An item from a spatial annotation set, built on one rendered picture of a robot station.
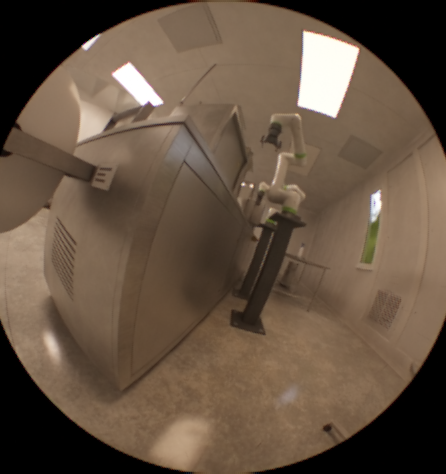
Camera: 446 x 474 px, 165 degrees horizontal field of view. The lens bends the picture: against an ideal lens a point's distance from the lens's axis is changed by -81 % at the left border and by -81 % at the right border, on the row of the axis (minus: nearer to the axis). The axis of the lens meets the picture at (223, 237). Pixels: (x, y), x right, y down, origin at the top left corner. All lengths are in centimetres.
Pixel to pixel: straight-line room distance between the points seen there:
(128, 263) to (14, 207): 34
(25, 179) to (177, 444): 79
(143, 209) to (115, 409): 62
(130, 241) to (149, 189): 9
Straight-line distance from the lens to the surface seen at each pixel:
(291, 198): 128
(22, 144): 44
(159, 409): 67
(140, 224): 25
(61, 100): 49
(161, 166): 26
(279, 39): 215
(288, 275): 376
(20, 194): 46
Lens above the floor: 62
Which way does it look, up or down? level
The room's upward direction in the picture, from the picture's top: 20 degrees clockwise
